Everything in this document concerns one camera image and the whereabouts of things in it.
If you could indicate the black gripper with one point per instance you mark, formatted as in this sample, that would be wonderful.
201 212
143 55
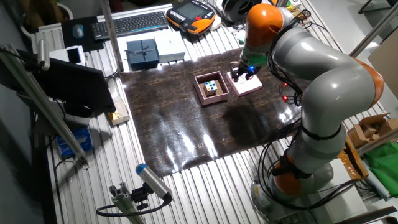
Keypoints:
245 68

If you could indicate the pink ribboned box lid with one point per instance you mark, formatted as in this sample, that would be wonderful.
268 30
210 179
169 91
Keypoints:
248 88

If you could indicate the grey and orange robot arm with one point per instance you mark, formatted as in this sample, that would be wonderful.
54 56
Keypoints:
326 71

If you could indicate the pink open gift box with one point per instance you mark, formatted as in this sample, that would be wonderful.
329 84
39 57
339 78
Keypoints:
214 100

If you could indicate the white gift box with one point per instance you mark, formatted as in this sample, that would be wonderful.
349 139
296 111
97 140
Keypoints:
170 46

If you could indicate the blue ribboned gift box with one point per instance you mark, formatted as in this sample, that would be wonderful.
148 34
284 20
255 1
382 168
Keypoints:
143 56

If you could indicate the small box with gold foil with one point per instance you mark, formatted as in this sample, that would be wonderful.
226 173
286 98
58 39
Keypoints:
119 113

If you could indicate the open cardboard box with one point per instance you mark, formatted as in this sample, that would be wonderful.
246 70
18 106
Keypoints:
370 129

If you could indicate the white flat box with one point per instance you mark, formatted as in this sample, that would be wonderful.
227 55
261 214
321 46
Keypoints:
345 202

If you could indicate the Rubik's cube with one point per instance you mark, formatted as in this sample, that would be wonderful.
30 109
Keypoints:
210 88

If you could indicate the white rounded object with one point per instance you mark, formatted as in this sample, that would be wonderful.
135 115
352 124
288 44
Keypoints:
216 24

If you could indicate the black filament spool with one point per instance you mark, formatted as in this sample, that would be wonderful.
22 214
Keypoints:
234 9

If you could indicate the dark marble pattern mat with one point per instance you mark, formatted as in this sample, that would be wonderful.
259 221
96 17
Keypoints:
174 118

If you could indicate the orange and black teach pendant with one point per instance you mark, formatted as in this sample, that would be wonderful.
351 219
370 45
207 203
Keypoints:
190 14

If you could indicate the gold foil wrapped item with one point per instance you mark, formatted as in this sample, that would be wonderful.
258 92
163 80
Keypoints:
298 13

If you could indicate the black keyboard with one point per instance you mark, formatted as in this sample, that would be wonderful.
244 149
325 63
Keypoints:
130 24

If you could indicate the long grey metal pole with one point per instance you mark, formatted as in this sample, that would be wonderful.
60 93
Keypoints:
373 31

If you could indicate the orange taped carton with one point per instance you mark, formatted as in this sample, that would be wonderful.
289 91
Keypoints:
353 161

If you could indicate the brown cardboard sheet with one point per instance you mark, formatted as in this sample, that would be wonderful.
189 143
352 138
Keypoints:
385 68

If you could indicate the aluminium bar over cartons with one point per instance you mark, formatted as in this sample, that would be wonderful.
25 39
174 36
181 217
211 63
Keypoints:
377 141

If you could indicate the black mouse pad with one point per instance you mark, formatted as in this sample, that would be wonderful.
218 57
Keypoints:
93 45

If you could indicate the black monitor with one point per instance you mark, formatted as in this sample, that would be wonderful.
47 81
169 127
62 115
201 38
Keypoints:
77 87

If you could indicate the green cloth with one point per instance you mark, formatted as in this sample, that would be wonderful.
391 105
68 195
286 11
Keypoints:
385 168

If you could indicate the grey computer mouse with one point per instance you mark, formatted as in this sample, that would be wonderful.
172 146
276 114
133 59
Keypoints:
78 31

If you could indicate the pale blue roll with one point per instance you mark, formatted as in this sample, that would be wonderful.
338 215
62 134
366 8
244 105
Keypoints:
376 185

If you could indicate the short aluminium profile stub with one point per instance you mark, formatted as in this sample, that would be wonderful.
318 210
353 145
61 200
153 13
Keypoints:
124 202

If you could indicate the blue tissue pack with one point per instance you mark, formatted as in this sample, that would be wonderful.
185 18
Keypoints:
76 141

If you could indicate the white device with dark screen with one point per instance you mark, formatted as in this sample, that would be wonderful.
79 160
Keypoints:
59 55

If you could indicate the white round basket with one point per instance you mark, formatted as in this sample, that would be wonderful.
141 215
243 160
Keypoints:
66 8

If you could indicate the green wrist camera bracket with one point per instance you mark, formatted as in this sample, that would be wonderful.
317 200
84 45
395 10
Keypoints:
258 59

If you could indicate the grey metal post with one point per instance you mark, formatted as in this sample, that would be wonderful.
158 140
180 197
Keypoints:
282 3

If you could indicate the silver camera with blue cap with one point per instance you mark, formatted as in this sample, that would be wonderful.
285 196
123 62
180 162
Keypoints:
154 182

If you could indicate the upright aluminium profile post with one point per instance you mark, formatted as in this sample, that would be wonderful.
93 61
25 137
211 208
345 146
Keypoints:
111 34

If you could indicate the slanted aluminium frame bar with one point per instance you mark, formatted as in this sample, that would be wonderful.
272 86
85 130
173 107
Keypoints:
46 109

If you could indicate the silver cylindrical camera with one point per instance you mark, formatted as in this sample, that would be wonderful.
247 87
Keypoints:
43 54

